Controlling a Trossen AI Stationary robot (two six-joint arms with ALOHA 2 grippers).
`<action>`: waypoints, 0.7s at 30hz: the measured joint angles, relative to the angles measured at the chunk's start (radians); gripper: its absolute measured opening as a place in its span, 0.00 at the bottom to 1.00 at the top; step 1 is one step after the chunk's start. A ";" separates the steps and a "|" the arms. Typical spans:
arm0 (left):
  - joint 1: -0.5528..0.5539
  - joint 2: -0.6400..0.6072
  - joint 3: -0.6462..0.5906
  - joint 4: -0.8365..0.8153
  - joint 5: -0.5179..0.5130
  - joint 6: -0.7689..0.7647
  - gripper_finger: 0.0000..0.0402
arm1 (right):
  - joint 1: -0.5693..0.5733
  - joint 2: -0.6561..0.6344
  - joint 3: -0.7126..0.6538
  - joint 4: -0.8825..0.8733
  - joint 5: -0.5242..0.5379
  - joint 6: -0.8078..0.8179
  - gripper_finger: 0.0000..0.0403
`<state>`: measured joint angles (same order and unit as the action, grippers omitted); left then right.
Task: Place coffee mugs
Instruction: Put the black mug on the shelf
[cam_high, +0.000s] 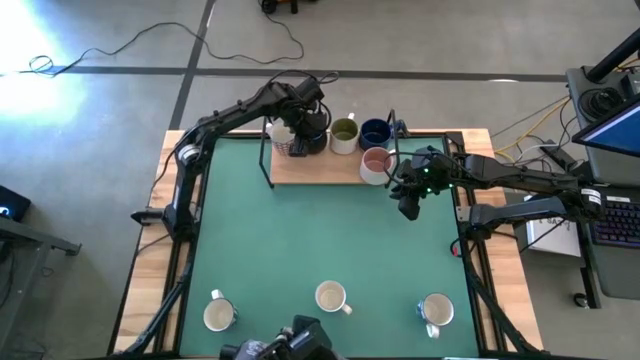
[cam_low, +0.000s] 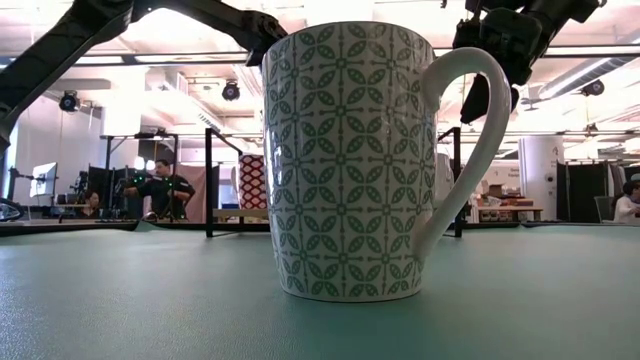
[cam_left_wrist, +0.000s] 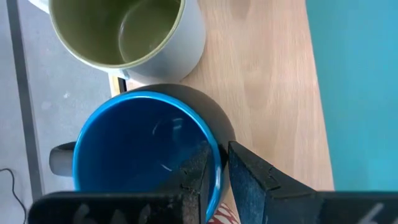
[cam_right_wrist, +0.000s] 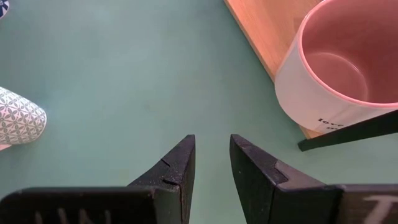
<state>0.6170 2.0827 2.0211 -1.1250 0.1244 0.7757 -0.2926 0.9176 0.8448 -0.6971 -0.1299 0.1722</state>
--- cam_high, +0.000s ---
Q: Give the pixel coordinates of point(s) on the blue mug beige base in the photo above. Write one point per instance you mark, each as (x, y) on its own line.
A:
(375, 134)

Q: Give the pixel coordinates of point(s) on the grey computer cart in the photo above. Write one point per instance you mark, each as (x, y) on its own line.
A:
(620, 272)

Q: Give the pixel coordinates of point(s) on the grey metal stand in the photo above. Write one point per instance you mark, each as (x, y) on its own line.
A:
(30, 240)

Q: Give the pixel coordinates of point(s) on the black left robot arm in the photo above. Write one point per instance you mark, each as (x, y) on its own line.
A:
(235, 107)

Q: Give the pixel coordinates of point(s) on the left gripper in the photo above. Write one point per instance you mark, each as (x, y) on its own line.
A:
(307, 122)

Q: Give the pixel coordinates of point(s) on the white mug pink inside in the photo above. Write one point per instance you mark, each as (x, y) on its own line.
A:
(376, 162)

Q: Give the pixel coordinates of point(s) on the black camera rig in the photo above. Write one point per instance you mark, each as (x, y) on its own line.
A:
(300, 340)

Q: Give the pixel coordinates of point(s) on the blue screen monitor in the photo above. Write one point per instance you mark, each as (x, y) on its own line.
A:
(617, 132)

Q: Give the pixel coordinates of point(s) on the black pole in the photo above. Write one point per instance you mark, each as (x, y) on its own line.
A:
(612, 62)

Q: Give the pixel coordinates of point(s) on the white paper box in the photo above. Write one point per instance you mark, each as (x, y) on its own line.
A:
(555, 240)

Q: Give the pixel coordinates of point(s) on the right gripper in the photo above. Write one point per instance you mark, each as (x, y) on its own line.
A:
(430, 175)

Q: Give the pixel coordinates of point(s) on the black keyboard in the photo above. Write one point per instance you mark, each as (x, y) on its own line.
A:
(620, 222)

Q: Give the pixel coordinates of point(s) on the white mug blue print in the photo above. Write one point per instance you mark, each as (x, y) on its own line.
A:
(436, 310)

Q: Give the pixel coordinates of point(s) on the black bracket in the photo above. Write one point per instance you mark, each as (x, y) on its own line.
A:
(147, 217)

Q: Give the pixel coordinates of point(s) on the black power strip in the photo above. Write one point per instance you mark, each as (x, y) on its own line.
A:
(562, 157)

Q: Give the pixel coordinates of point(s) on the red connector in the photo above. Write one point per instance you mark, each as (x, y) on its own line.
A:
(456, 253)

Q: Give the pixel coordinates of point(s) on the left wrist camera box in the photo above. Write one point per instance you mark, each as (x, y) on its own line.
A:
(311, 92)

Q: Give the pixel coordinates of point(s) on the black device blue light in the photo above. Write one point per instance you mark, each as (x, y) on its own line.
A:
(15, 202)

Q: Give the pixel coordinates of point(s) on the white mug red lattice pattern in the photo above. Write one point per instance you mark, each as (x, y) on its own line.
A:
(280, 137)

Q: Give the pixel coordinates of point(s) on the black aluminium table frame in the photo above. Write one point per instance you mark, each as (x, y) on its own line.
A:
(235, 134)

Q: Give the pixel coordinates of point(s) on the green table mat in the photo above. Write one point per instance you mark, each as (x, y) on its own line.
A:
(325, 240)

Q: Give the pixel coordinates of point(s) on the white mug green leaf pattern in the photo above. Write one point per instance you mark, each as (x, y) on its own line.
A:
(330, 297)

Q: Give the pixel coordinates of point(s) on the black caster wheel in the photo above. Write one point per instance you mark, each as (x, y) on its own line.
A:
(581, 300)

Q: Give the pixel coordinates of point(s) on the white mug olive inside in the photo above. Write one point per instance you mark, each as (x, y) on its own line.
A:
(343, 131)

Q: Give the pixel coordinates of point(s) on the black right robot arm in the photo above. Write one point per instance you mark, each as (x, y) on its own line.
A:
(500, 172)

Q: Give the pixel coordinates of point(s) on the blue clamp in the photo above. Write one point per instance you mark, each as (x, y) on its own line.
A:
(402, 131)

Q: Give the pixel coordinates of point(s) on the wooden shelf black metal frame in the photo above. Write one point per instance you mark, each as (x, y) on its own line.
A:
(325, 170)

